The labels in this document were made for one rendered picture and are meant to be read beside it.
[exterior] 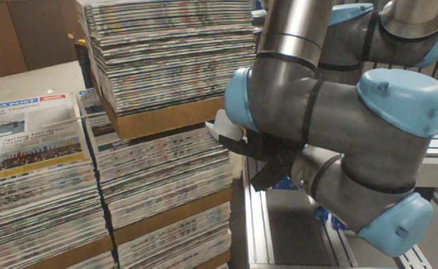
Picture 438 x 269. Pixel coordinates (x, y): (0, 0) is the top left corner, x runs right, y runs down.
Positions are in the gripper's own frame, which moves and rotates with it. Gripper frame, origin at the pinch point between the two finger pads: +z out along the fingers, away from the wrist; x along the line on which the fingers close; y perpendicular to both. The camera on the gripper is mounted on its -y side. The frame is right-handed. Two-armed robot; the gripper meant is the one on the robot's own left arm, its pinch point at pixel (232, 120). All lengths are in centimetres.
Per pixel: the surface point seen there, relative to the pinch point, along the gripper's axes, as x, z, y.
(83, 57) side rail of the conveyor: 13, 116, -12
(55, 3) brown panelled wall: 5, 401, -9
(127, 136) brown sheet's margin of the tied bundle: 20.2, 2.2, 1.2
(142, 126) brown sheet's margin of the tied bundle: 17.5, 2.2, 2.5
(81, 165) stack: 28.2, 4.3, -3.3
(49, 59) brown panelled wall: 28, 393, -76
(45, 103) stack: 32.0, 35.6, -2.5
